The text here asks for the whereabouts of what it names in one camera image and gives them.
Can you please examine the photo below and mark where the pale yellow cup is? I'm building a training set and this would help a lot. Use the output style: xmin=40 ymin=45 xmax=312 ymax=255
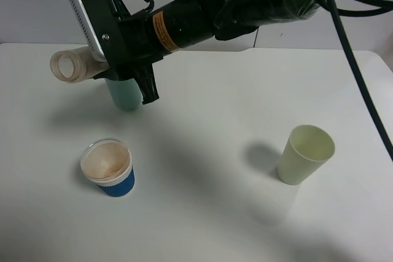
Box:
xmin=277 ymin=125 xmax=335 ymax=185

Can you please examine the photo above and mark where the blue sleeved glass cup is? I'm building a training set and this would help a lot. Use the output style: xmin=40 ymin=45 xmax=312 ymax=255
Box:
xmin=80 ymin=138 xmax=135 ymax=197

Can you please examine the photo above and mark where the clear plastic drink bottle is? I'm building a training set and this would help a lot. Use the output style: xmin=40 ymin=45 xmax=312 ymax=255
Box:
xmin=50 ymin=47 xmax=109 ymax=83

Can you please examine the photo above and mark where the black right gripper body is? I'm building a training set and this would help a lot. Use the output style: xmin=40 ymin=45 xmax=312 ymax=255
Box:
xmin=106 ymin=0 xmax=184 ymax=83

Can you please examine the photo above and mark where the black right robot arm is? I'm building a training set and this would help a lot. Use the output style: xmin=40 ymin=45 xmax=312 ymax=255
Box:
xmin=83 ymin=0 xmax=392 ymax=104

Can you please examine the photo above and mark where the teal cup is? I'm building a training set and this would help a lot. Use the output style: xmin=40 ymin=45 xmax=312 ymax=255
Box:
xmin=105 ymin=79 xmax=142 ymax=112

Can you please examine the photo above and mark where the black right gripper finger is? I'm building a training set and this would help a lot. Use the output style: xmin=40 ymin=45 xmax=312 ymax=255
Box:
xmin=134 ymin=64 xmax=159 ymax=104
xmin=93 ymin=70 xmax=119 ymax=81

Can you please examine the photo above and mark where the white wrist camera on bracket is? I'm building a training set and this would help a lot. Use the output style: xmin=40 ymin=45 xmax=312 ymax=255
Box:
xmin=69 ymin=0 xmax=129 ymax=67

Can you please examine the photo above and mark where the black cable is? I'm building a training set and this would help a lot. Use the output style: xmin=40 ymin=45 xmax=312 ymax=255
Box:
xmin=306 ymin=0 xmax=393 ymax=163

